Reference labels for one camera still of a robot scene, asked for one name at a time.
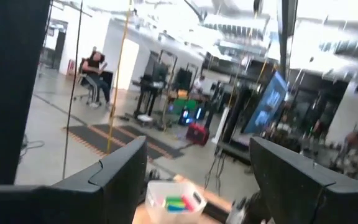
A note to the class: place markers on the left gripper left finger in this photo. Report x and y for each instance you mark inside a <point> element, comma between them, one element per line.
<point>73,205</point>

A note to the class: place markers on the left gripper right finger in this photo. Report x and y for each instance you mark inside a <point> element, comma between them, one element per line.
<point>306,202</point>

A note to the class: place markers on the light green block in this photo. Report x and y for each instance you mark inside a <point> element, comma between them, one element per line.
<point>174,200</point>

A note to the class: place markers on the pink rectangular block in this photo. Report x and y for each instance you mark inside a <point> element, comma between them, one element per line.
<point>189,202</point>

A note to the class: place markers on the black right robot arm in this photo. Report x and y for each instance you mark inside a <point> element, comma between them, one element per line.
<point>253,208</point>

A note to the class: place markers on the person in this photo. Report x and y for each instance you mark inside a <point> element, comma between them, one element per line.
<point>354,155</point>
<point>93,71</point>
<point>198,84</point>

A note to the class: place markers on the black orange-striped floor mat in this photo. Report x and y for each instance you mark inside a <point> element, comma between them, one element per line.
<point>120,137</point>

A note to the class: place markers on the white plastic bin with label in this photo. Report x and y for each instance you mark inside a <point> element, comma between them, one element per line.
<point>157,199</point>

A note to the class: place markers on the blue block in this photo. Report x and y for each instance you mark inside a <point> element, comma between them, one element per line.
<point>174,208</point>

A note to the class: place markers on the blue display screen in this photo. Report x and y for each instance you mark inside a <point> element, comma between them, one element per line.
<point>267,104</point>

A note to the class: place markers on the red box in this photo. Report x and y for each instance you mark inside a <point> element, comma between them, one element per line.
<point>197,133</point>

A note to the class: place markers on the computer with glowing lights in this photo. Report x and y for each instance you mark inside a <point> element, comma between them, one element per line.
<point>186,116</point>

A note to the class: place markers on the green crate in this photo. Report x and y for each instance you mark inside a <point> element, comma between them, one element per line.
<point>185,104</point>

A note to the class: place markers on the black vertical pole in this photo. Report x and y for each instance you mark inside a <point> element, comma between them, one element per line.
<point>286,31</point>

